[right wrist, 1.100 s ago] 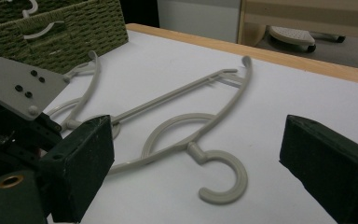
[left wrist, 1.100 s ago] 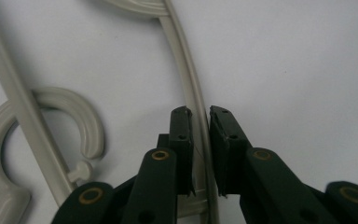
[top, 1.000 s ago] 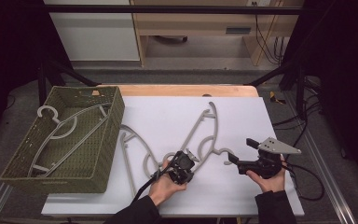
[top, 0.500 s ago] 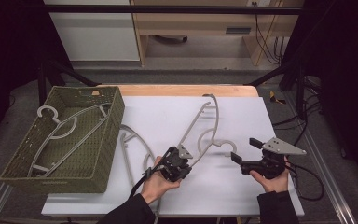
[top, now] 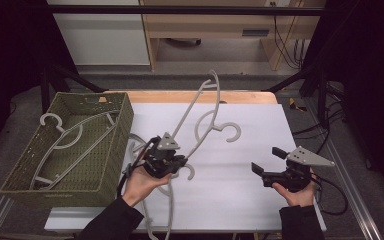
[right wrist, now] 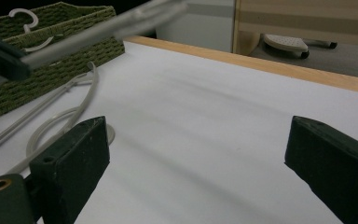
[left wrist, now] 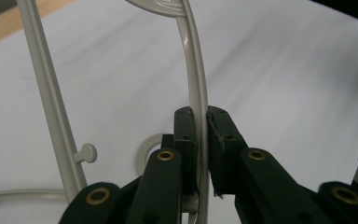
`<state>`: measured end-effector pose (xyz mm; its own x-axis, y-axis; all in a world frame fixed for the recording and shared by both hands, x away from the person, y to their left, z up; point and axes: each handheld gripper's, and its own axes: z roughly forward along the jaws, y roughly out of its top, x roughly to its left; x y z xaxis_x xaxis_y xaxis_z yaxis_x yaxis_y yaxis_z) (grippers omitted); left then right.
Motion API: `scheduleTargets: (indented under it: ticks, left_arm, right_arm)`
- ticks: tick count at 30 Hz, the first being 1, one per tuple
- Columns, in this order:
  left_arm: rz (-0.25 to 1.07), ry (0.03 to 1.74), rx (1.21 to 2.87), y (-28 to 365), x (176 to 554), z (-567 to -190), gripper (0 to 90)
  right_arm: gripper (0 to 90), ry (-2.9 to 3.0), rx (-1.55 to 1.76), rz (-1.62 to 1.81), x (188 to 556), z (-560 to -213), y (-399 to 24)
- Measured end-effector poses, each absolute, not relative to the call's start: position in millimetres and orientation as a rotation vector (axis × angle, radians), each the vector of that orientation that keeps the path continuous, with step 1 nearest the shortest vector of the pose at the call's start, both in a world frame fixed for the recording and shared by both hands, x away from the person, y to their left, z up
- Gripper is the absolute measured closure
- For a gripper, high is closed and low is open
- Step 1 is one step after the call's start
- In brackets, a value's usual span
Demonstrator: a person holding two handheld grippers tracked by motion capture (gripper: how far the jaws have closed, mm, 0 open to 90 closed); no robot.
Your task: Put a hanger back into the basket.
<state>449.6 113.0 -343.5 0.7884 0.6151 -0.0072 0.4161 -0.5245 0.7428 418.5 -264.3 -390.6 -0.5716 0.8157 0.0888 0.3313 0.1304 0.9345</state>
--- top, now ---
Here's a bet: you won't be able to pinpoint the white cabinet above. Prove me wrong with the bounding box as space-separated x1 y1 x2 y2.
45 0 151 67

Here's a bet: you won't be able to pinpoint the person's left hand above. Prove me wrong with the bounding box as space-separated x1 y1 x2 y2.
122 166 174 208

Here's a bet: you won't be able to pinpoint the black horizontal frame bar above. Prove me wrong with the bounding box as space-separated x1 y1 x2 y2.
44 4 326 17

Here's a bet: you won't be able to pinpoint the white table sheet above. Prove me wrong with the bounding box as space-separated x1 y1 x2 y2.
44 102 328 233

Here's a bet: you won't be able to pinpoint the black floor cables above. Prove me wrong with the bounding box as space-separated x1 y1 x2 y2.
291 81 348 148

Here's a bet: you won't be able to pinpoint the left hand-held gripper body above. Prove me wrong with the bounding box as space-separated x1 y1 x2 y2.
143 132 181 179

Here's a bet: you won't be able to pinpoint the person's right hand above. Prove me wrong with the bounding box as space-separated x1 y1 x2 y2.
272 181 317 208

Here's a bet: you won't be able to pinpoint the black metal stand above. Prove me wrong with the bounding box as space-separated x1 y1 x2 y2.
39 63 109 116
263 63 331 129

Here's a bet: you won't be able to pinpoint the white wall socket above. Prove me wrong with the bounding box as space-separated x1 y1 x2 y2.
264 0 292 8

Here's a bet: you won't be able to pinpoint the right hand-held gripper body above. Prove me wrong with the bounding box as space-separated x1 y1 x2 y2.
262 145 336 193

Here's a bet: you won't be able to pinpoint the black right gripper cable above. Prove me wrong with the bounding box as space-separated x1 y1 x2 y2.
313 173 350 216

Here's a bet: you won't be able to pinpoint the light wooden desk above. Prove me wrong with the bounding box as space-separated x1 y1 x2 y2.
139 0 328 72

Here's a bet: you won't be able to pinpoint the black hanging cables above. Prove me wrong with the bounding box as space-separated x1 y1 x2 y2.
272 2 307 71

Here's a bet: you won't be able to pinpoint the green woven basket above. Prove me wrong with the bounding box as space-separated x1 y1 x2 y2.
0 91 135 208

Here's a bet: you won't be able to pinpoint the yellow and black tool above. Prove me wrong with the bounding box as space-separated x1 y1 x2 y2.
288 97 308 113

